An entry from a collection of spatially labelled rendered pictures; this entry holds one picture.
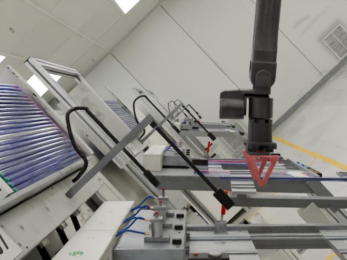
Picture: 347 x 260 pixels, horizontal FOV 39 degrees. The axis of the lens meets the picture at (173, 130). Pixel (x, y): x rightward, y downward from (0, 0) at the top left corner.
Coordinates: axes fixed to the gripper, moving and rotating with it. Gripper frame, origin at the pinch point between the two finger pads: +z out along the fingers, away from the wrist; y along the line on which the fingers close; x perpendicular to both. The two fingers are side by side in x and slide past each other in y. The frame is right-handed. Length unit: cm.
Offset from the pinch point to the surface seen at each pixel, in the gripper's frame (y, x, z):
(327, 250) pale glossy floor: -204, 75, 77
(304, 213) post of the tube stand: -36.9, 19.9, 16.0
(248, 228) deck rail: -8.3, -1.1, 13.9
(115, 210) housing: 2.7, -33.9, 7.7
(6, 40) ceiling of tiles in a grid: -359, -196, -77
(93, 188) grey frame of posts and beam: -1.3, -40.0, 3.3
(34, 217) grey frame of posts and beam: 38, -42, 2
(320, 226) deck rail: -8.1, 17.1, 12.9
